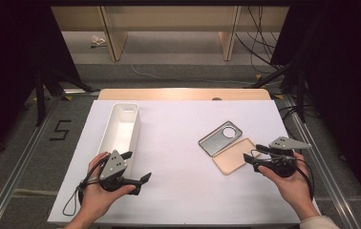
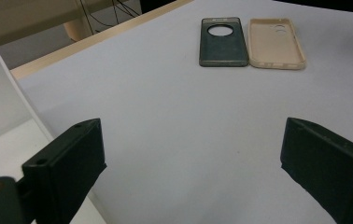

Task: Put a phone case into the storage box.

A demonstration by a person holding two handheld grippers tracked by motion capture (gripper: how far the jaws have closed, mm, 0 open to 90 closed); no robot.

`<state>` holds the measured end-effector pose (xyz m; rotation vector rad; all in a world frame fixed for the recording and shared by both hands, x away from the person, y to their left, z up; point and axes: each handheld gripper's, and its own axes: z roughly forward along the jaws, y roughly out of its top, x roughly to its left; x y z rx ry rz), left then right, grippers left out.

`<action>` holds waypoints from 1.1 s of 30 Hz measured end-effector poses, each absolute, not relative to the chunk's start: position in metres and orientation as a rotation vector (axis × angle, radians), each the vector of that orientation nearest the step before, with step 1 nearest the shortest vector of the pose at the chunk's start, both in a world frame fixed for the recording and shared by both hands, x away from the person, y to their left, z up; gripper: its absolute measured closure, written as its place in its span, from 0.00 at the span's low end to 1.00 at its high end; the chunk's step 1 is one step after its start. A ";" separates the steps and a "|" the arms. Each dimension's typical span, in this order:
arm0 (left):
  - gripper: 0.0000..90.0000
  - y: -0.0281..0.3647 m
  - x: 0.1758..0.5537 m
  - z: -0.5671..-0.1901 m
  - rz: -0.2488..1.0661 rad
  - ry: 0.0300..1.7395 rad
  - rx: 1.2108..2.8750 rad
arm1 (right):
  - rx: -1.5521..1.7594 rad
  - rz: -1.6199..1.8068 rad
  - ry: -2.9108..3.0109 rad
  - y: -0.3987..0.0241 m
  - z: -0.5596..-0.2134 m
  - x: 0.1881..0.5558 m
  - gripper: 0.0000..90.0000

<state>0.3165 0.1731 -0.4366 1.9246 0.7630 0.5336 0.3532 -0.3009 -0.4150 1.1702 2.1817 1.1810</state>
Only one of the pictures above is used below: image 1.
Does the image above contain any crumpled white paper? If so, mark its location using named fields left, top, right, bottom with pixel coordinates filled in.
left=90, top=34, right=108, bottom=49

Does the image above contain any white rectangular plastic bin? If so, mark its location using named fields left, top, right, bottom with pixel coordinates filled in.
left=96, top=102, right=141, bottom=179

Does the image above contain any person's left hand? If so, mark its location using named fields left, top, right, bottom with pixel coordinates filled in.
left=79, top=152, right=137, bottom=220

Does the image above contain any left hand-held gripper black cable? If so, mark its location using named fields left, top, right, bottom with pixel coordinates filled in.
left=62, top=152, right=112, bottom=218

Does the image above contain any person's right hand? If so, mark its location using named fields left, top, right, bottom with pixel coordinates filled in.
left=258, top=152, right=319, bottom=221

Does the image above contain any beige rectangular box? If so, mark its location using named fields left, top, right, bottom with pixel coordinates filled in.
left=211, top=137, right=261, bottom=177

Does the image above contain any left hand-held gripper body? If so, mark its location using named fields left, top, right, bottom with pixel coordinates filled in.
left=98, top=149, right=133, bottom=193

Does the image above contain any metal floor rail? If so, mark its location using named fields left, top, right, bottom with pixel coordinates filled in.
left=282, top=94, right=361, bottom=229
left=0, top=94, right=63, bottom=229

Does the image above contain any right hand-held gripper black cable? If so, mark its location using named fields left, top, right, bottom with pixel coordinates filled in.
left=291, top=156, right=315, bottom=201

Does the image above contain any bundle of black floor cables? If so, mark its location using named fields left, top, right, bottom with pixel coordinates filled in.
left=234, top=5, right=286, bottom=71

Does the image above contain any black curtain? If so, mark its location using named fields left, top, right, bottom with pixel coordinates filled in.
left=0, top=0, right=82, bottom=166
left=269, top=0, right=361, bottom=220

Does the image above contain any white floor cable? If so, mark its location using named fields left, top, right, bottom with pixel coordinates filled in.
left=129, top=63, right=257, bottom=86

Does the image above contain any white table mat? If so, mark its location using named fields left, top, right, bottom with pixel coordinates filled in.
left=47, top=99, right=322, bottom=225

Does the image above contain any beige wooden shelf unit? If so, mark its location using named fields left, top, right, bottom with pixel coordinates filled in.
left=50, top=5, right=290, bottom=62

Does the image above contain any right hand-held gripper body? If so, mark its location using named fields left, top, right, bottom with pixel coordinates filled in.
left=258, top=136, right=312, bottom=178

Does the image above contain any hand-held gripper black cable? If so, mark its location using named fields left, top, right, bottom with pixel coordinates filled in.
left=291, top=156, right=315, bottom=201
left=62, top=152, right=112, bottom=218

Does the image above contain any light wooden table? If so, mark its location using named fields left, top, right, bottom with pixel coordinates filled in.
left=97, top=88, right=272, bottom=102

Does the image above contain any black metal stand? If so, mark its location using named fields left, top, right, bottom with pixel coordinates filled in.
left=32, top=67, right=100, bottom=128
left=250, top=58, right=308, bottom=124

